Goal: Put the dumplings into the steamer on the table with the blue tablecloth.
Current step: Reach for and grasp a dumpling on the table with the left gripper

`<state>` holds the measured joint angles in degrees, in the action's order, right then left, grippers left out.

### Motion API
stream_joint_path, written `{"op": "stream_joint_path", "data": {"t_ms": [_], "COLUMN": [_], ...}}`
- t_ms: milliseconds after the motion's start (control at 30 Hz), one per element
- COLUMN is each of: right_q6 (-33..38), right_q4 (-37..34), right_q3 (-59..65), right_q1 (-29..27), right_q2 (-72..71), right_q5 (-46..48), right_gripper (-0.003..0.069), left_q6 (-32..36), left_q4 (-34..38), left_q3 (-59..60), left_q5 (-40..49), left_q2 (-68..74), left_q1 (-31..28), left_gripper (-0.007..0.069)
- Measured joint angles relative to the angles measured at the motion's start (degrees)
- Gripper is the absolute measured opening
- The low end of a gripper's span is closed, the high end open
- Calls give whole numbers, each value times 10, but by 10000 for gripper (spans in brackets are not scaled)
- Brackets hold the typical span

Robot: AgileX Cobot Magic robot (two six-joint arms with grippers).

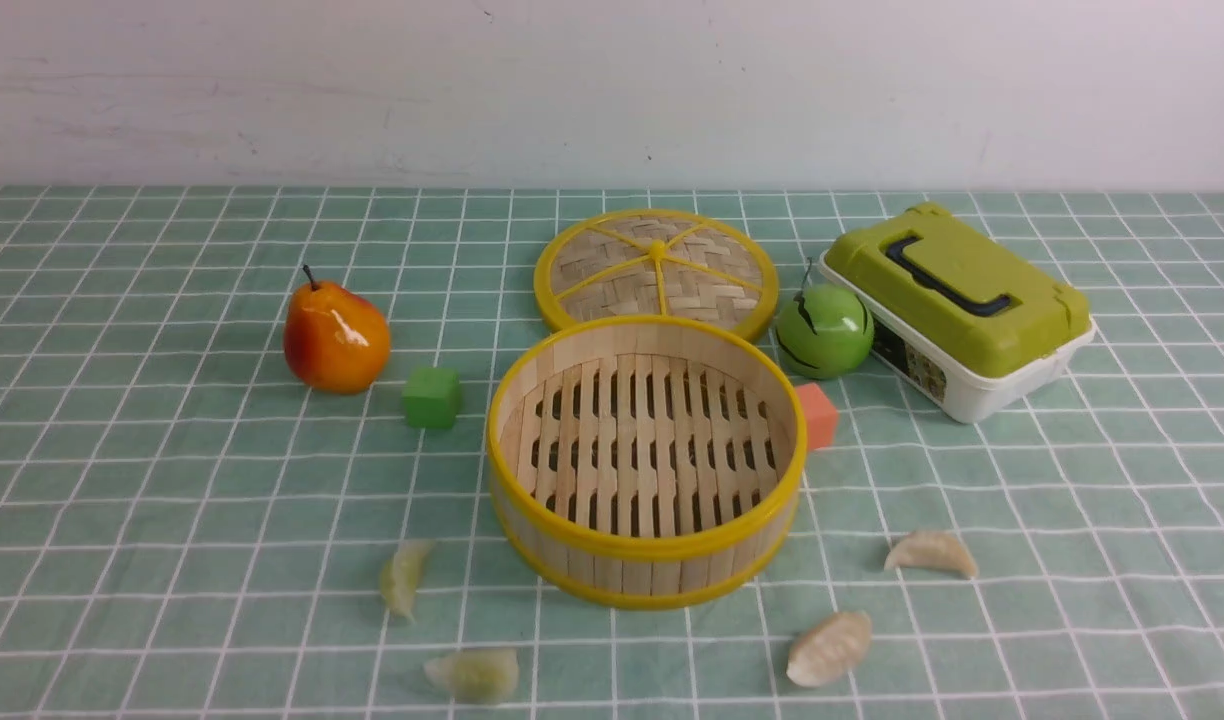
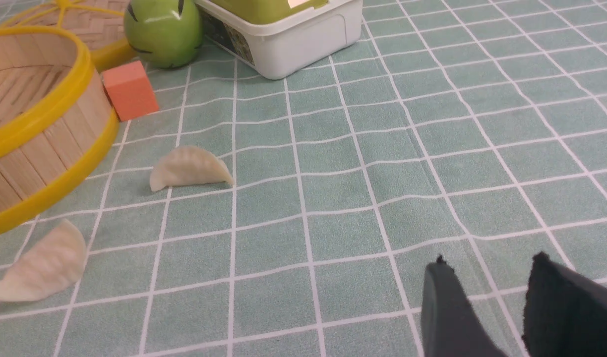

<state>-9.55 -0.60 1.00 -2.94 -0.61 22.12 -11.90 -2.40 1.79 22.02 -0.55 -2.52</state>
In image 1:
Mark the green foam cube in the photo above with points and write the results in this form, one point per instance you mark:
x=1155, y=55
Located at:
x=432, y=397

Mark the beige dumpling front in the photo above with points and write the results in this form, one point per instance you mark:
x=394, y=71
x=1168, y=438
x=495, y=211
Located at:
x=830, y=650

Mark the orange foam cube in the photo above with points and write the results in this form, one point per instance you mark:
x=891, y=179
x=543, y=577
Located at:
x=820, y=415

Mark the woven bamboo steamer lid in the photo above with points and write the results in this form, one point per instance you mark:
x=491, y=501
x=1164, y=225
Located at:
x=656, y=262

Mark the pale green dumpling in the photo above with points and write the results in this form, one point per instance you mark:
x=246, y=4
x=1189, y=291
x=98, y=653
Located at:
x=402, y=576
x=481, y=677

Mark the beige dumpling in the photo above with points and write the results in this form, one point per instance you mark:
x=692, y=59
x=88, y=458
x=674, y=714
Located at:
x=934, y=550
x=830, y=650

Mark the pale green dumpling front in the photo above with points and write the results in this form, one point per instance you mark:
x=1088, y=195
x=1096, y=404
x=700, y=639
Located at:
x=481, y=677

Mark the green lidded white box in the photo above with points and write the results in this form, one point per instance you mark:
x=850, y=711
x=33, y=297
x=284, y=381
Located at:
x=962, y=318

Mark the red orange toy pear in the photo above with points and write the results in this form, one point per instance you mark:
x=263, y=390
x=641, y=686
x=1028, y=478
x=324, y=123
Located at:
x=334, y=340

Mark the green toy apple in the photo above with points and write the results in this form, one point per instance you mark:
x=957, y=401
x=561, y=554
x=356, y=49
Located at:
x=824, y=330

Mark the bamboo steamer tray yellow rim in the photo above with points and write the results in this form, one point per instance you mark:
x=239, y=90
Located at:
x=646, y=462

